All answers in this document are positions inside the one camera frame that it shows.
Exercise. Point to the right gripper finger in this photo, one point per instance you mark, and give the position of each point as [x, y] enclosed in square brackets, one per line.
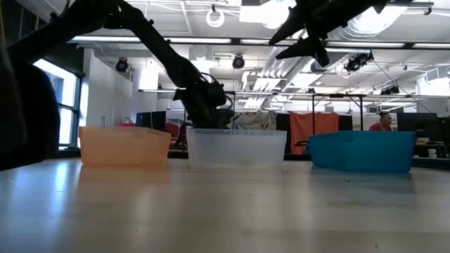
[309, 47]
[292, 26]

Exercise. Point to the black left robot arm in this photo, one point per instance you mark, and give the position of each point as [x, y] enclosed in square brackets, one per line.
[154, 38]

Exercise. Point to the overhead light bar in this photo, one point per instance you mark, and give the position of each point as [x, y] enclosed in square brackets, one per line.
[365, 44]

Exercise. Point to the black computer monitor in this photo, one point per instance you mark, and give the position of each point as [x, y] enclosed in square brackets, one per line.
[418, 122]
[151, 121]

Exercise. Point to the patterned grey tarp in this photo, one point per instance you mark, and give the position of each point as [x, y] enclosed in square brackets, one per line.
[256, 121]

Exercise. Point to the clear plastic bin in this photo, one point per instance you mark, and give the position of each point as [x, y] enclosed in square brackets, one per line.
[235, 151]

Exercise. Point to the black partition panel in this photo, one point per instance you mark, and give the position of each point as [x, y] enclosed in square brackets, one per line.
[283, 123]

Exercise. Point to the red tray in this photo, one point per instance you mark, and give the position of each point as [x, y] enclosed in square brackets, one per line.
[127, 126]

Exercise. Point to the red-orange hanging cloth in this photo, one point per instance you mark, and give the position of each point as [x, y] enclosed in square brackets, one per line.
[313, 128]

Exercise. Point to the orange plastic bin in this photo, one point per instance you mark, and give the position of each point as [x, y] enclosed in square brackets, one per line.
[123, 147]

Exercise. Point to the person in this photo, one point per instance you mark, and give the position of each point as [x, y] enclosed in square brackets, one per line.
[381, 123]

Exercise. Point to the blue plastic bin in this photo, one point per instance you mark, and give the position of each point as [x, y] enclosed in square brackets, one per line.
[362, 152]

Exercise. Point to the white cup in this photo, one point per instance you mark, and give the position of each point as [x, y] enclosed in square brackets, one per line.
[433, 153]

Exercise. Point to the black ceiling camera rig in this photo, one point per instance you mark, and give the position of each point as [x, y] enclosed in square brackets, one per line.
[390, 90]
[358, 62]

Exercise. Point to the round black ceiling camera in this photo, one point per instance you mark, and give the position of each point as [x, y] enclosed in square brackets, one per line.
[238, 62]
[122, 66]

